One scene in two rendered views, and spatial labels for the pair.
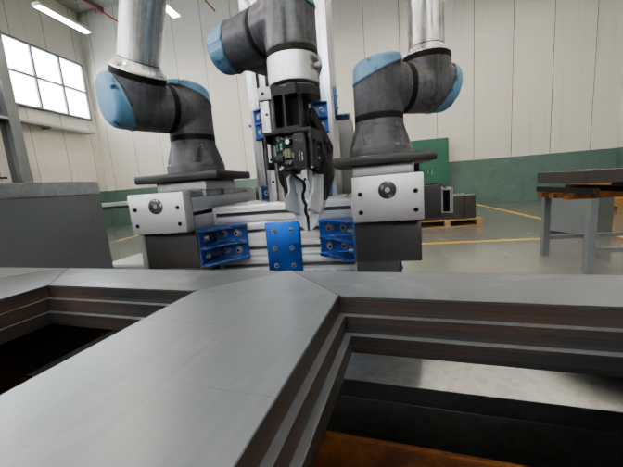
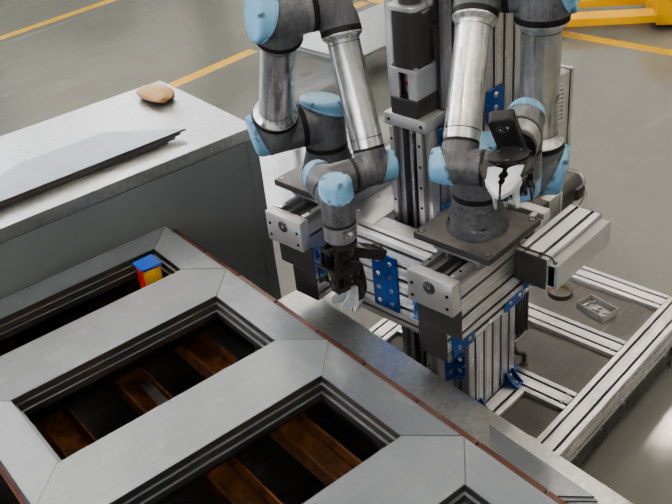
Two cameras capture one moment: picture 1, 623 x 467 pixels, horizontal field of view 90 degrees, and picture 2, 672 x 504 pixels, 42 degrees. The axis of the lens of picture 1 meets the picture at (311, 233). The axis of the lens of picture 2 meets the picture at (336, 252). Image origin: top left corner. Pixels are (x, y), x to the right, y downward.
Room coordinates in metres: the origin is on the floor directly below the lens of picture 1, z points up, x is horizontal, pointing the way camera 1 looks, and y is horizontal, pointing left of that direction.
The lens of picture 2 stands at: (-0.87, -0.96, 2.16)
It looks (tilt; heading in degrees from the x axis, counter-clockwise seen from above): 33 degrees down; 36
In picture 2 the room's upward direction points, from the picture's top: 6 degrees counter-clockwise
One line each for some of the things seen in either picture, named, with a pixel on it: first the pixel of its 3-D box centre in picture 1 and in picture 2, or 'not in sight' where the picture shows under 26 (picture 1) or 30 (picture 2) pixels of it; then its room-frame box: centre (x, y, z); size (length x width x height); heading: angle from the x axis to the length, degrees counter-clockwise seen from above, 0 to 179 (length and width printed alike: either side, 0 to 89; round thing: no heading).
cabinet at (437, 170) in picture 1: (428, 174); not in sight; (9.16, -3.52, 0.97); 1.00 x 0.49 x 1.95; 80
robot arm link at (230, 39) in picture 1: (250, 46); (329, 180); (0.57, 0.08, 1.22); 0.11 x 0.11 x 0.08; 53
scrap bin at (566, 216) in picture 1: (577, 212); not in sight; (4.35, -3.77, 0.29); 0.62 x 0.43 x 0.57; 7
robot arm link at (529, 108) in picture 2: not in sight; (523, 125); (0.58, -0.39, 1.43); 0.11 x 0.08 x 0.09; 16
